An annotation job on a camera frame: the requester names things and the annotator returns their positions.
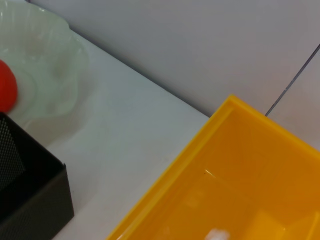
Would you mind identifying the red-orange fruit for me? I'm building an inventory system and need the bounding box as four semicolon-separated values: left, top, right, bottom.
0;59;19;113

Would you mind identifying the green glass fruit plate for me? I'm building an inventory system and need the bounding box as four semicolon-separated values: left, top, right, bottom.
0;0;89;126

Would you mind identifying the black mesh pen holder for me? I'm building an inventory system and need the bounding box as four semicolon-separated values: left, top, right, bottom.
0;112;75;240

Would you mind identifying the yellow plastic bin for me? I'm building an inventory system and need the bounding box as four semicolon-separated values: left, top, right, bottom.
106;93;320;240

